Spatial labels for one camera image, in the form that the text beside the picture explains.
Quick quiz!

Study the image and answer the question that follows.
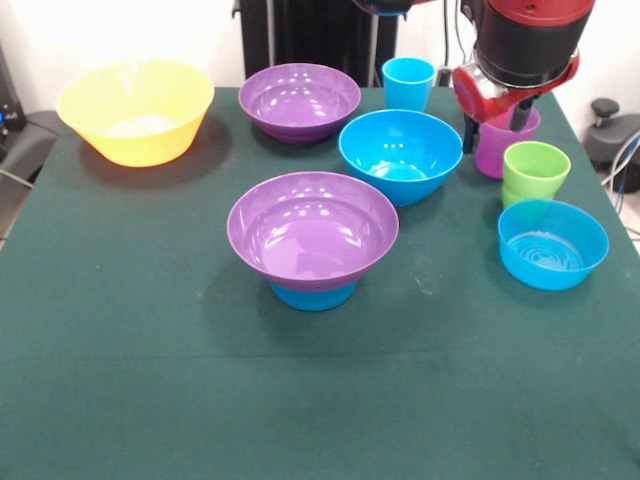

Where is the dark green tablecloth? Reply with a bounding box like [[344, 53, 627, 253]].
[[0, 87, 640, 480]]

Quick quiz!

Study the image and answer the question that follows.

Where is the blue cable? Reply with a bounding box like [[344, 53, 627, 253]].
[[610, 130, 640, 211]]

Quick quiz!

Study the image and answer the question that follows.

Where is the yellow bowl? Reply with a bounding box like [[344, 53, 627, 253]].
[[54, 58, 216, 167]]

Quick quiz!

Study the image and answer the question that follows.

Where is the green cup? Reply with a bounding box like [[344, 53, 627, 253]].
[[501, 183, 526, 210], [502, 141, 572, 201]]

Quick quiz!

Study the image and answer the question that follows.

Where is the white cable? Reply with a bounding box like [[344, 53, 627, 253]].
[[601, 164, 640, 189], [0, 167, 34, 190]]

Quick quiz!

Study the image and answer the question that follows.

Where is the small blue bowl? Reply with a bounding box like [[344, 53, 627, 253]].
[[497, 199, 611, 292], [267, 279, 359, 312]]

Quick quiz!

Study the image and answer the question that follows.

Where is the black cable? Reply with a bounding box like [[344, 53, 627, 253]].
[[451, 0, 471, 70]]

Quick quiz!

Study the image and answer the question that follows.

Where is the black knobbed equipment base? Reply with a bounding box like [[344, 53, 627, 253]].
[[583, 98, 640, 166]]

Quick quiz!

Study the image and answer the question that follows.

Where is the purple bowl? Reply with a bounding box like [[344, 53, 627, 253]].
[[226, 171, 401, 294], [237, 62, 362, 145]]

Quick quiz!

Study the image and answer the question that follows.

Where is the black electronic device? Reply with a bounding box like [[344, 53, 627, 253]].
[[0, 42, 27, 134]]

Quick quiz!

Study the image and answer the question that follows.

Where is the blue cup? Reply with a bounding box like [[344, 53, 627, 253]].
[[382, 56, 436, 114]]

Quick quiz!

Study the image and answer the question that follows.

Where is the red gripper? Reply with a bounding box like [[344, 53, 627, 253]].
[[452, 49, 581, 155]]

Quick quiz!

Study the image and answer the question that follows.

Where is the purple cup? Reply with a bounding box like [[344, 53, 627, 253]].
[[475, 105, 542, 180]]

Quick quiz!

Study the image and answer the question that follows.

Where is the large deep blue bowl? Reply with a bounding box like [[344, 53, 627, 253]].
[[338, 108, 465, 208]]

